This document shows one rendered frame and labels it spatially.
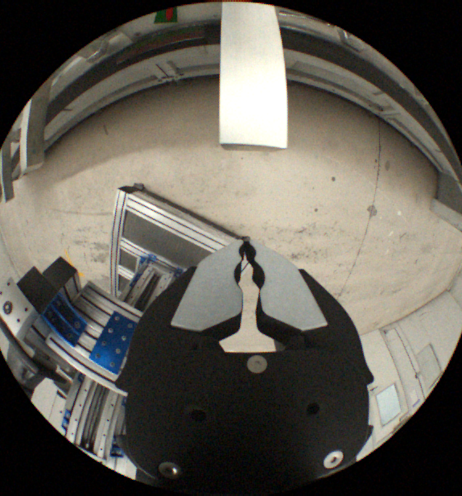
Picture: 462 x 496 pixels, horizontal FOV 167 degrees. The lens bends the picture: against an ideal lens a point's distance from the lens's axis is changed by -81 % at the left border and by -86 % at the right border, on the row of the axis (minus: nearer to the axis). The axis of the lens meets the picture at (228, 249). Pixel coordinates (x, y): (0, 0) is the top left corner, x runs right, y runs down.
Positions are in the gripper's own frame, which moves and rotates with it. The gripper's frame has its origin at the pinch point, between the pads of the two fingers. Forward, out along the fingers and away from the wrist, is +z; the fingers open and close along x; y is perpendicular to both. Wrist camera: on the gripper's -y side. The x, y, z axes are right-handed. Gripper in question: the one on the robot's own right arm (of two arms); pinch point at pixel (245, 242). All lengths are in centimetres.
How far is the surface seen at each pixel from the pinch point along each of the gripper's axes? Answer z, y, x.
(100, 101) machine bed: 66, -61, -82
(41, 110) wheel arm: -1.0, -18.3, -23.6
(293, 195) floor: 83, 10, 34
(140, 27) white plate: 9.8, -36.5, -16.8
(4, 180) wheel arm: -2, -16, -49
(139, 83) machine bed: 66, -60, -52
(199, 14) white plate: 10.7, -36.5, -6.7
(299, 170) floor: 83, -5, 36
